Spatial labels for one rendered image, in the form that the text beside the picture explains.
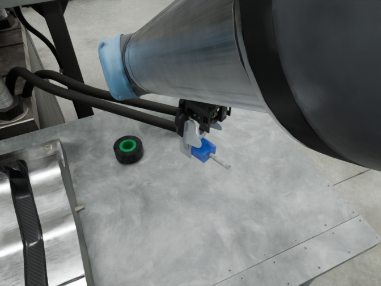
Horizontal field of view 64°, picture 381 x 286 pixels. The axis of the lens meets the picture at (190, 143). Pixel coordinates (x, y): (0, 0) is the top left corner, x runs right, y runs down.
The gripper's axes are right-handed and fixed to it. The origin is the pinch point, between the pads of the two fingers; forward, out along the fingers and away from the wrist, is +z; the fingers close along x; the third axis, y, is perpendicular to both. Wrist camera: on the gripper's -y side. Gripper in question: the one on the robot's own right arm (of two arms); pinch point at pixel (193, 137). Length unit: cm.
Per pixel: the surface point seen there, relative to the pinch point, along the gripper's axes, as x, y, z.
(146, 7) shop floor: 183, -239, 95
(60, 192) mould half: -28.7, -12.0, 3.6
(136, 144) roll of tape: -4.7, -17.0, 11.6
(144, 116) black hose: 3.0, -22.3, 9.4
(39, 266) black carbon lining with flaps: -39.8, -2.9, 7.1
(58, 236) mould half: -34.2, -5.3, 6.8
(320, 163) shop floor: 105, 11, 95
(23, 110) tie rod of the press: -18, -60, 16
